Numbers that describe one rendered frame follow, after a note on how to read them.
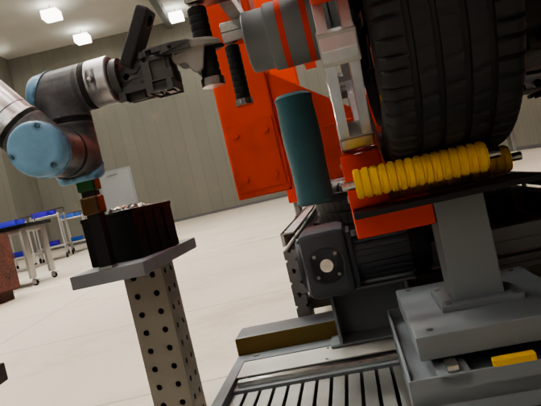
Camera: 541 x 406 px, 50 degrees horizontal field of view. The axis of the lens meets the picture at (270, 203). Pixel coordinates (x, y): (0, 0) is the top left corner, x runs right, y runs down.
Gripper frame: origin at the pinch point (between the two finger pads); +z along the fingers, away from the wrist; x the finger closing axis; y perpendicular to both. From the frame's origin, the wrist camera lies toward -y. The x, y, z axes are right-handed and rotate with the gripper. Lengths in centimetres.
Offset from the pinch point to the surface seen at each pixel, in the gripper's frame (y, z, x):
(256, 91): 1, -2, -60
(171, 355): 64, -34, -30
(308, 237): 44, 5, -39
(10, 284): 68, -321, -416
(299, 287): 61, -3, -70
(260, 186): 28, -7, -60
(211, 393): 83, -33, -53
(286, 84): 1, 7, -62
